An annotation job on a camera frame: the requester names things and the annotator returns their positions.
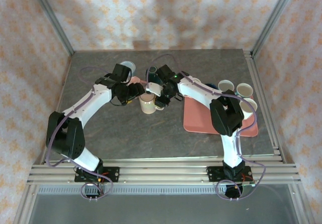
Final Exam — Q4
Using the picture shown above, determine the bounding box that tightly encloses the large beige pink mug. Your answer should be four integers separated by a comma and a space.
139, 93, 164, 115

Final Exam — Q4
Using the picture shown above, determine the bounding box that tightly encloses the dark green mug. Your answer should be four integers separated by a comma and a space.
146, 66, 162, 84

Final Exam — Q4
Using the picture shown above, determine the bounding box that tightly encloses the large pale blue mug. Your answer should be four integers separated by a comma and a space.
120, 60, 136, 73

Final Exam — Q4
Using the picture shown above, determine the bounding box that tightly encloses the pink plastic tray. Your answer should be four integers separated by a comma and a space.
183, 94, 259, 137

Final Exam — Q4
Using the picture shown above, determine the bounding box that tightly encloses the white ribbed mug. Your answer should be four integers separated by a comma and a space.
238, 98, 259, 120

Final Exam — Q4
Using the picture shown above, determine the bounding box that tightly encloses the grey metal panel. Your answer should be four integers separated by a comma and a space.
17, 193, 311, 224

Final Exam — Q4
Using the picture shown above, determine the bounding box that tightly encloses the aluminium base rail beam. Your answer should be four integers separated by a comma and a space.
27, 158, 301, 185

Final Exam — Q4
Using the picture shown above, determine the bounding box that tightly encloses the grey slotted cable duct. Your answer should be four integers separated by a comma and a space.
37, 186, 295, 195

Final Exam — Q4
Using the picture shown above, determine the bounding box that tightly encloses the aluminium upright post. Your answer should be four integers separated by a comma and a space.
26, 0, 75, 56
251, 0, 301, 56

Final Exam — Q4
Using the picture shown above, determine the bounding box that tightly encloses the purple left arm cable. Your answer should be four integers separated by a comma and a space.
45, 66, 114, 201

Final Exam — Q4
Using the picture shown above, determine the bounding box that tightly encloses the aluminium frame leg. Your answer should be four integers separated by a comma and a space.
12, 183, 38, 224
288, 183, 315, 224

